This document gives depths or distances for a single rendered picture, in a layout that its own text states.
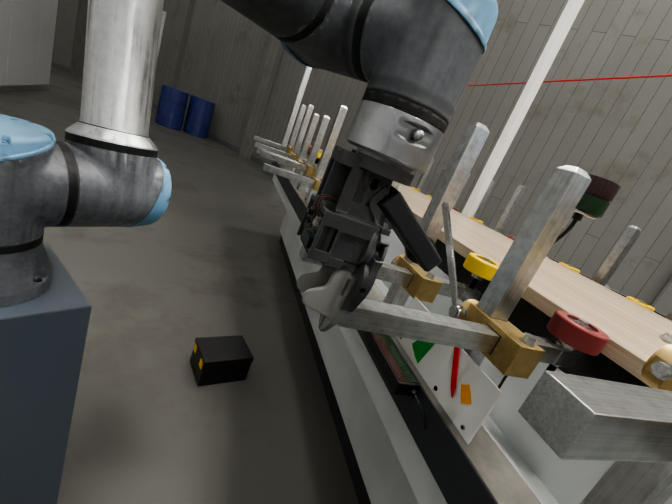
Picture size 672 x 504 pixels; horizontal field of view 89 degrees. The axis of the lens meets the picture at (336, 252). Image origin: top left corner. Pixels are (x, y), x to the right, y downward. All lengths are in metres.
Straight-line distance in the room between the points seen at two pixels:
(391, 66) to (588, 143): 4.62
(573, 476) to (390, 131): 0.64
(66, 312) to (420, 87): 0.67
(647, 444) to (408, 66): 0.31
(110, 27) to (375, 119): 0.54
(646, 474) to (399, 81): 0.43
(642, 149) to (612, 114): 0.48
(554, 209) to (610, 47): 4.71
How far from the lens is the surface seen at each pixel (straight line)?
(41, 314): 0.76
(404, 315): 0.46
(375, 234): 0.37
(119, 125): 0.76
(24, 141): 0.69
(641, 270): 4.86
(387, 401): 0.82
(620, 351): 0.72
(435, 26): 0.35
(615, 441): 0.24
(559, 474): 0.80
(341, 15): 0.39
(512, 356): 0.55
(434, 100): 0.35
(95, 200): 0.74
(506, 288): 0.58
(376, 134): 0.34
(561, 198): 0.57
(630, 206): 4.85
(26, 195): 0.71
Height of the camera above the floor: 1.03
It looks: 17 degrees down
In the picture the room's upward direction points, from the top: 22 degrees clockwise
